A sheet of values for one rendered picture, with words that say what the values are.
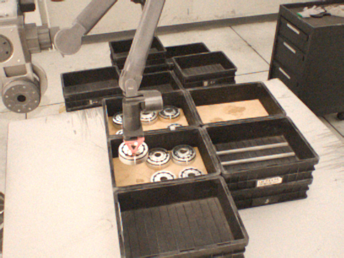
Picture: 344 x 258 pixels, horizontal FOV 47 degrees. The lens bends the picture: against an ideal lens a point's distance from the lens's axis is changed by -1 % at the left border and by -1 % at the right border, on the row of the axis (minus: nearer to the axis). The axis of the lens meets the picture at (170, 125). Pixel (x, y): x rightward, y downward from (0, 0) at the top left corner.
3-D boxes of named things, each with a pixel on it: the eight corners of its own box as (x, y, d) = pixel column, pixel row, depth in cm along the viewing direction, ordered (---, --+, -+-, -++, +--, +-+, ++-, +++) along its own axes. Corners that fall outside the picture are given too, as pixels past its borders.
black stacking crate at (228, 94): (199, 147, 175) (201, 126, 169) (184, 109, 199) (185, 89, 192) (282, 136, 182) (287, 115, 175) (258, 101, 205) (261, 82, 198)
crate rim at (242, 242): (121, 268, 116) (121, 264, 115) (112, 195, 140) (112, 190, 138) (250, 246, 123) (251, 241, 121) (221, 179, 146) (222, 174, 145)
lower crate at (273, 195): (217, 215, 158) (219, 195, 151) (198, 165, 182) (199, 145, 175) (308, 200, 165) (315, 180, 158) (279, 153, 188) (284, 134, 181)
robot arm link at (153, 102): (120, 77, 130) (125, 79, 122) (155, 73, 132) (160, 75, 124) (125, 113, 132) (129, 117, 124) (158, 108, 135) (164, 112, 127)
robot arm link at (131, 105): (120, 93, 127) (123, 103, 123) (141, 91, 129) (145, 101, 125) (121, 111, 131) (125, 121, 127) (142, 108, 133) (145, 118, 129)
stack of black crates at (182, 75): (182, 129, 294) (183, 77, 267) (171, 107, 317) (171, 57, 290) (232, 120, 303) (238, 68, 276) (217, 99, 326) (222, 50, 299)
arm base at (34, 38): (26, 51, 122) (17, 15, 115) (52, 48, 124) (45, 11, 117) (26, 64, 116) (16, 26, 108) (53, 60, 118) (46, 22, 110)
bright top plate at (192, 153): (174, 163, 160) (174, 161, 160) (169, 147, 168) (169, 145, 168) (198, 159, 162) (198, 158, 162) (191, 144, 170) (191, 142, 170)
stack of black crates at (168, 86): (129, 139, 285) (126, 99, 265) (121, 115, 308) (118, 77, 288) (182, 129, 294) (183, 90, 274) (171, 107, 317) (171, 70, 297)
